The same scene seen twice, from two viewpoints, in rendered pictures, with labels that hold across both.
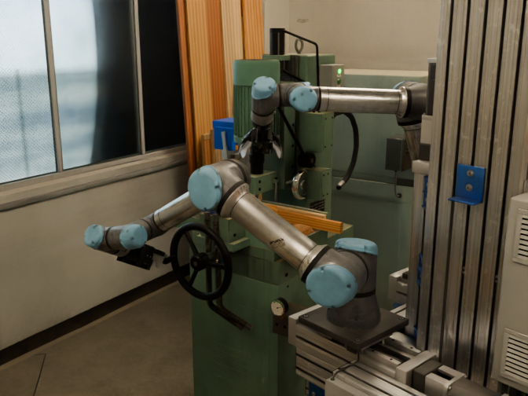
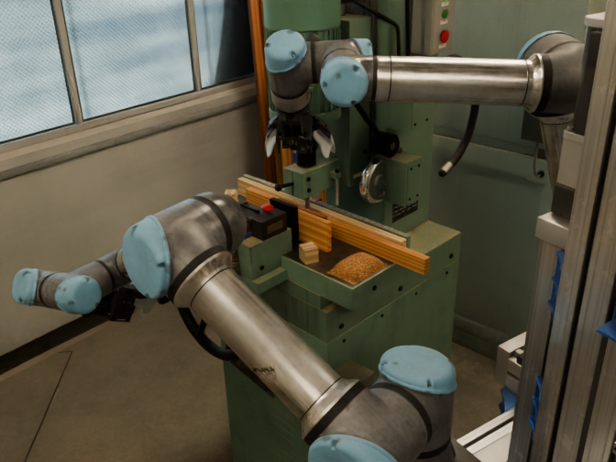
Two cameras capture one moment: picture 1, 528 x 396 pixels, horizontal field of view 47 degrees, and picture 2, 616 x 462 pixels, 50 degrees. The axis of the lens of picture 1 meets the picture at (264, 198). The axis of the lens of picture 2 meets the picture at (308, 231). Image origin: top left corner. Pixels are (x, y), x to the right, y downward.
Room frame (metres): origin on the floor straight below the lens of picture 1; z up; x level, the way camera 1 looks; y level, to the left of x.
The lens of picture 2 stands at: (0.76, -0.22, 1.67)
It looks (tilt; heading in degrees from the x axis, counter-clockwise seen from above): 27 degrees down; 9
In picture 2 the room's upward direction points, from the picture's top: 2 degrees counter-clockwise
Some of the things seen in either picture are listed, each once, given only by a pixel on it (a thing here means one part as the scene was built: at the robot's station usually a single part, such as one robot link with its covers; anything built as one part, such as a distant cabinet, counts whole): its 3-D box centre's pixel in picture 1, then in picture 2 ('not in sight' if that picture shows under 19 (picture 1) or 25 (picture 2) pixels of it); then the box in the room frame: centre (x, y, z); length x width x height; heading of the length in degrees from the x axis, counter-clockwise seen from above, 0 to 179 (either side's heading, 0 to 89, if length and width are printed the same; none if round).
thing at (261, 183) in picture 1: (260, 183); (313, 178); (2.34, 0.01, 1.03); 0.14 x 0.07 x 0.09; 144
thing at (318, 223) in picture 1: (271, 214); (327, 225); (2.28, -0.03, 0.92); 0.62 x 0.02 x 0.04; 54
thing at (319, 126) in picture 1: (320, 131); (408, 97); (2.40, -0.22, 1.23); 0.09 x 0.08 x 0.15; 144
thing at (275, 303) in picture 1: (280, 308); not in sight; (2.00, -0.06, 0.65); 0.06 x 0.04 x 0.08; 54
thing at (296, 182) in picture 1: (301, 184); (377, 181); (2.35, -0.15, 1.02); 0.12 x 0.03 x 0.12; 144
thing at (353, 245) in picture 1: (354, 262); (414, 394); (1.58, -0.25, 0.98); 0.13 x 0.12 x 0.14; 152
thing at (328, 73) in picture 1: (331, 85); (434, 18); (2.50, -0.27, 1.40); 0.10 x 0.06 x 0.16; 144
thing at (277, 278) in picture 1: (274, 242); (339, 256); (2.42, -0.04, 0.76); 0.57 x 0.45 x 0.09; 144
